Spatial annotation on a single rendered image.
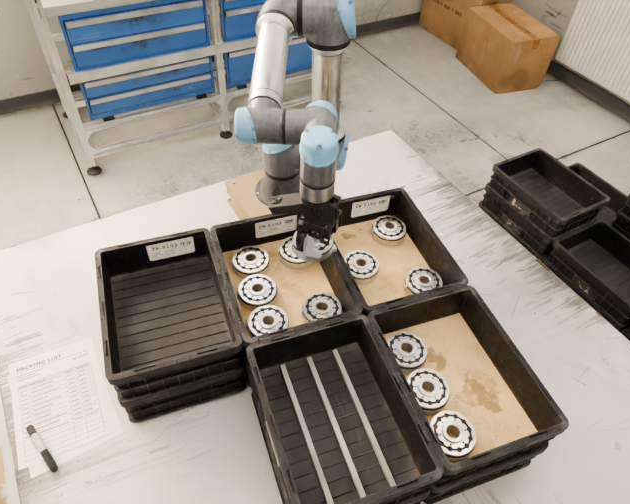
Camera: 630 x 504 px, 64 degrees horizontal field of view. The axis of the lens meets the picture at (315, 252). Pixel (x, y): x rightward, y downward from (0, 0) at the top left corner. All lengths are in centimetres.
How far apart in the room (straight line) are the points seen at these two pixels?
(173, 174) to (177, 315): 184
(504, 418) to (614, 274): 126
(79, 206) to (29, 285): 136
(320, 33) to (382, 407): 92
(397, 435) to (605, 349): 75
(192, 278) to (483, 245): 97
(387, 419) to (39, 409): 86
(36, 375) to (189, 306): 43
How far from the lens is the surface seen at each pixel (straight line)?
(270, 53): 124
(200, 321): 135
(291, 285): 140
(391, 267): 147
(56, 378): 151
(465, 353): 135
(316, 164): 100
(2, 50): 381
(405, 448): 120
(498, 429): 128
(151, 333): 135
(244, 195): 172
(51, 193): 319
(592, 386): 161
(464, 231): 184
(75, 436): 141
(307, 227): 115
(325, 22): 136
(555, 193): 251
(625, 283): 242
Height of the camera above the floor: 192
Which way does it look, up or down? 47 degrees down
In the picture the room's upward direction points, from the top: 4 degrees clockwise
